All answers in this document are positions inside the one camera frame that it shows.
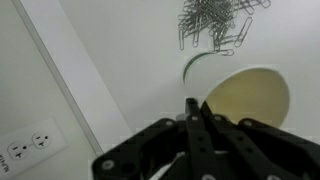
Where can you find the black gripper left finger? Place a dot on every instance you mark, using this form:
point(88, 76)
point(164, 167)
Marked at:
point(179, 149)

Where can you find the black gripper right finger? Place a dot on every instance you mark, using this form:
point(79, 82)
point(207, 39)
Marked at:
point(263, 152)

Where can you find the white paper cup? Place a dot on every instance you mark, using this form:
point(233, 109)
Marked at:
point(237, 90)

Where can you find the pile of metal paper clips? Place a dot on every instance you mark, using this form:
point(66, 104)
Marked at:
point(218, 17)

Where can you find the white wall outlet middle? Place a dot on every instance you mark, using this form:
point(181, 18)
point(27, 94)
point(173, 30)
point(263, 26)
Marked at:
point(28, 146)

